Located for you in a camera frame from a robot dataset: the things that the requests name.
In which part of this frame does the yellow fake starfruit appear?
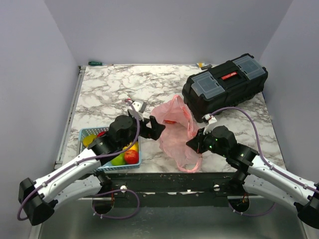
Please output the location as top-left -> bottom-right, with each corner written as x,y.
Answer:
82,134 -> 97,148

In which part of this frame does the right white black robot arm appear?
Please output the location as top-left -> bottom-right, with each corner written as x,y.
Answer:
186,126 -> 319,229

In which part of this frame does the black plastic toolbox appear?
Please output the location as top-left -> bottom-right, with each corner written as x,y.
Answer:
182,53 -> 268,122

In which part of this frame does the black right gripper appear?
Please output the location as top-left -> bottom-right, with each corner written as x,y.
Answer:
186,127 -> 228,157

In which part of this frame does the black mounting base plate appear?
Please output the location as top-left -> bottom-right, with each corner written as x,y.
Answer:
92,172 -> 250,213

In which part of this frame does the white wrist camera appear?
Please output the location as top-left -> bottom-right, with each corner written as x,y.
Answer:
202,114 -> 217,134
125,99 -> 147,121

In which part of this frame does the light blue plastic basket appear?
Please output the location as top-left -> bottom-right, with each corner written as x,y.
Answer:
77,127 -> 142,172

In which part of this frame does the yellow fake mango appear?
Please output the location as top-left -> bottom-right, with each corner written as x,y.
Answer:
123,142 -> 139,152

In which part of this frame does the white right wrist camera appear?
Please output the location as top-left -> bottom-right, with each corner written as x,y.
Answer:
202,114 -> 217,134

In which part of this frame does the small red orange fake fruit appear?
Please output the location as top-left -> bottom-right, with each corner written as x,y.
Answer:
163,120 -> 176,124

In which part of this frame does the red fake apple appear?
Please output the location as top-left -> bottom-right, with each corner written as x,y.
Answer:
97,131 -> 106,137

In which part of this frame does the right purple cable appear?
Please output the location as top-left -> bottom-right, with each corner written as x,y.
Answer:
203,106 -> 319,217

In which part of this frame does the yellow and black bit set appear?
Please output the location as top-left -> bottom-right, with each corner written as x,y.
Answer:
196,62 -> 212,70

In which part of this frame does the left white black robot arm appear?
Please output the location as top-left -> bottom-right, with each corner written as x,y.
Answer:
18,115 -> 165,226

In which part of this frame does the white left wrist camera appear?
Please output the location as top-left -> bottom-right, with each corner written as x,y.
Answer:
125,99 -> 147,121

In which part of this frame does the pink plastic bag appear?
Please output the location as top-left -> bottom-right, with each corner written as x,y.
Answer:
151,95 -> 202,173

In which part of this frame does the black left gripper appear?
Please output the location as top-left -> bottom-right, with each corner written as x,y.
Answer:
119,114 -> 165,150

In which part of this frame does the green fake fruit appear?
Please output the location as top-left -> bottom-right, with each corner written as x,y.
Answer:
111,153 -> 126,166

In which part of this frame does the green handled screwdriver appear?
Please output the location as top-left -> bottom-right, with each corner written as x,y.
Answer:
88,61 -> 114,67

